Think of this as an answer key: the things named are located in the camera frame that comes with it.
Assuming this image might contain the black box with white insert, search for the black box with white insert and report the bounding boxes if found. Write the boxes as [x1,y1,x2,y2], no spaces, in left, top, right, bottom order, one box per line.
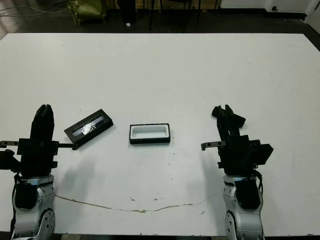
[128,122,172,146]

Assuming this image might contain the black metal chair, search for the black metal chair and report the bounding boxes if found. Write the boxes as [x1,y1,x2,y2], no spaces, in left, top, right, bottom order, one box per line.
[147,0,201,33]

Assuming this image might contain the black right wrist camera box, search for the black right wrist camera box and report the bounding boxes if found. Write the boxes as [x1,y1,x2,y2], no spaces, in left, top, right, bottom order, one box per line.
[249,139,274,166]

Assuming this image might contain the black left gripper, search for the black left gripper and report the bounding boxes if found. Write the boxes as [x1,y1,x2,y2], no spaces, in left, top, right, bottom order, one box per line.
[0,104,80,177]

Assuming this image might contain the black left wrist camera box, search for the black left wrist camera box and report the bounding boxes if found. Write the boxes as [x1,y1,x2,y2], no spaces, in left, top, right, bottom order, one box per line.
[0,149,22,173]

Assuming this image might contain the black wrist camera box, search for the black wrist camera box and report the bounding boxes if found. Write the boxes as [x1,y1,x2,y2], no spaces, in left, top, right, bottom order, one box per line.
[249,139,274,166]
[0,149,22,173]

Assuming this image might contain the black trouser legs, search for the black trouser legs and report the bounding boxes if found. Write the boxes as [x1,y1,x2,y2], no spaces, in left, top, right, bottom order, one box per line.
[119,0,137,25]

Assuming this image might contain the black printed box lid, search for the black printed box lid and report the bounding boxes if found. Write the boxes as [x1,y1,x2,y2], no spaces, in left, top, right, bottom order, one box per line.
[63,108,115,151]

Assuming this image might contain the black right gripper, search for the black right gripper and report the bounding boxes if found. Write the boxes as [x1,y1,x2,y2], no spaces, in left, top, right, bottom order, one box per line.
[201,104,261,176]

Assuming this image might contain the olive green bag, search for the olive green bag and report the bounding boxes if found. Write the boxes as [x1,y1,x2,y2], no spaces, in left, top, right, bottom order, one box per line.
[66,0,110,25]

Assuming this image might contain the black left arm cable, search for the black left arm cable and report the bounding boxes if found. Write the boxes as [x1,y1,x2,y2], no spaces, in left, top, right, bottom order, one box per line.
[9,172,22,233]

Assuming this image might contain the grey floor cable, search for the grey floor cable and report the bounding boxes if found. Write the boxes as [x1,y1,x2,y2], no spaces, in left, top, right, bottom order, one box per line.
[0,3,70,17]

